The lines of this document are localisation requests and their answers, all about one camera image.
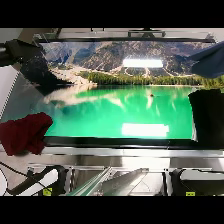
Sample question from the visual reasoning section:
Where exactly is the black garment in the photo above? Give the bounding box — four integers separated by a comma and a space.
187, 87, 224, 150
0, 38, 73, 88

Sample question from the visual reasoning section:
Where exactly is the red garment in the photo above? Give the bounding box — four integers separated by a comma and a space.
0, 112, 54, 157

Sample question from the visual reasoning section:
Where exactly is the silver frame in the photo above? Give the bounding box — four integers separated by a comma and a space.
0, 145, 224, 197

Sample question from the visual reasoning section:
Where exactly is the dark blue garment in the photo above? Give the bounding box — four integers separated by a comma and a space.
188, 41, 224, 80

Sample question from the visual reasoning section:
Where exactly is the black cable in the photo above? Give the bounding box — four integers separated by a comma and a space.
0, 161, 48, 188

